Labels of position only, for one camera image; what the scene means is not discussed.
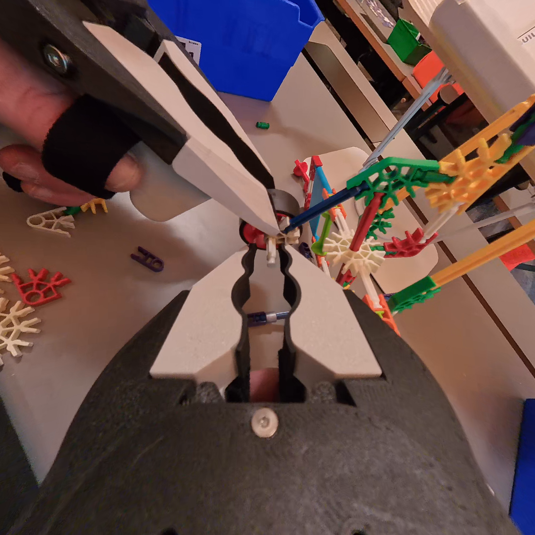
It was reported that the blue plastic bin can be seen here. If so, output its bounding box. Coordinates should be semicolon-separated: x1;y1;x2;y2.
509;399;535;531
146;0;326;102

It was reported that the white tilted reading stand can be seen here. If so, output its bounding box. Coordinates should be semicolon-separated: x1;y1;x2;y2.
301;0;535;294

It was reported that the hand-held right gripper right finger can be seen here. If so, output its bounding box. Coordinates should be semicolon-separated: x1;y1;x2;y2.
279;244;383;403

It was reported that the red toy connector piece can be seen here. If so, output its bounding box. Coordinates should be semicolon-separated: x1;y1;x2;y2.
10;268;72;307

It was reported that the orange plastic bin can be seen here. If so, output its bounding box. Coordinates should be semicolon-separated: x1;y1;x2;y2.
412;50;465;103

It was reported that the green plastic bin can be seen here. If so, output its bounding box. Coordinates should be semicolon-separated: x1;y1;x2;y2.
386;19;433;65

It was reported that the red toy wheel black tyre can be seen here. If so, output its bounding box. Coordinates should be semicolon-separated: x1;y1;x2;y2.
239;188;302;248

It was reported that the person's left hand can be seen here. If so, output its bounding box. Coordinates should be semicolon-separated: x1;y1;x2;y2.
0;38;143;206

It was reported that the orange traffic cone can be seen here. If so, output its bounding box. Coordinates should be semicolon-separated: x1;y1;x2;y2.
499;242;535;271

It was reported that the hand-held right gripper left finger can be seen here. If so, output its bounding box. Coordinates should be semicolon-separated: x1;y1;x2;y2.
149;244;259;403

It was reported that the small purple toy connector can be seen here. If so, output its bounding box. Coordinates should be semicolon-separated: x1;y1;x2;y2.
130;247;164;273

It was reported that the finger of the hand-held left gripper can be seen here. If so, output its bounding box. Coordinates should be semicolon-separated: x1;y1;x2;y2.
83;21;281;237
154;40;276;191

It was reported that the printed instruction sheet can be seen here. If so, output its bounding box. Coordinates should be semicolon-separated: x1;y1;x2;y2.
512;17;535;55

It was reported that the colourful toy construction model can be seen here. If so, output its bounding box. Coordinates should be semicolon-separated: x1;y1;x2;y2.
265;94;535;335

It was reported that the grey toy connector piece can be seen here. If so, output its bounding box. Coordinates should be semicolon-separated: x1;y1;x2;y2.
26;207;76;238

